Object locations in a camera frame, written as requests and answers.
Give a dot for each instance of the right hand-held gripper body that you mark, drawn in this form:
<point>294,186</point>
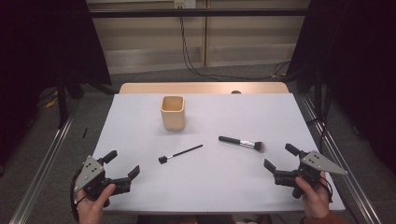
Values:
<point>317,163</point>

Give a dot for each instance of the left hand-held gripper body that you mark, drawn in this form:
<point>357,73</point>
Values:
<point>90,174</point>

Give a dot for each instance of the thick black makeup brush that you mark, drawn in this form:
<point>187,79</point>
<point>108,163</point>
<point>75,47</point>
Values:
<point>232,140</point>

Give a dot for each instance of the thin black makeup brush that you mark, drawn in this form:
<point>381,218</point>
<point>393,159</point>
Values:
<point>183,152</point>

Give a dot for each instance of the beige square cup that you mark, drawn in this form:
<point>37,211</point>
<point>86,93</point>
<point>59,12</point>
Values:
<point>173,118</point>

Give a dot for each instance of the person's left hand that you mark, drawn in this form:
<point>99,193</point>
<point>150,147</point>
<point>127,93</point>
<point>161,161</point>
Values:
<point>91,211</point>

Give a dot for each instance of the person's right hand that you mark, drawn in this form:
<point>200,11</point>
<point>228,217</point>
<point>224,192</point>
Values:
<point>316,200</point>

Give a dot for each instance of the small black floor object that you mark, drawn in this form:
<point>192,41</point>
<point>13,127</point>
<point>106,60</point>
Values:
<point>84,132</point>

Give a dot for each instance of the white table mat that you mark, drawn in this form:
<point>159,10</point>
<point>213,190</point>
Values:
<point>202,183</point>

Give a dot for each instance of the black metal stand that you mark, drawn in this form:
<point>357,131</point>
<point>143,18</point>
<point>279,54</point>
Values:
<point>62,105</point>

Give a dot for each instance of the yellow floor object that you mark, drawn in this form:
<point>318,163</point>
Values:
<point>50,103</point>

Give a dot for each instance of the round dark table grommet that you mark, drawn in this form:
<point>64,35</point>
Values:
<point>236,92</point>

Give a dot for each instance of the wooden table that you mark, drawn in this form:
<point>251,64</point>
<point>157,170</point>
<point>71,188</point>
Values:
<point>202,87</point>

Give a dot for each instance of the black curtain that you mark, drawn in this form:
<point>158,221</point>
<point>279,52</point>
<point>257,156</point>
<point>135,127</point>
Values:
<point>358,62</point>
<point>37,62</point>

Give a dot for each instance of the black horizontal bar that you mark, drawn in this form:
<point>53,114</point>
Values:
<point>199,12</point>

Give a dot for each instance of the metal floor rail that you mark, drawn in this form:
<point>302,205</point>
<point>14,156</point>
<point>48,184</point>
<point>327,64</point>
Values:
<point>46,168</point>
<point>342,155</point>

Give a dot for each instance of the white wall socket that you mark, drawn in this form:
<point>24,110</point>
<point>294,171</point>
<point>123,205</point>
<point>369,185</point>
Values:
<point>185,3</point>

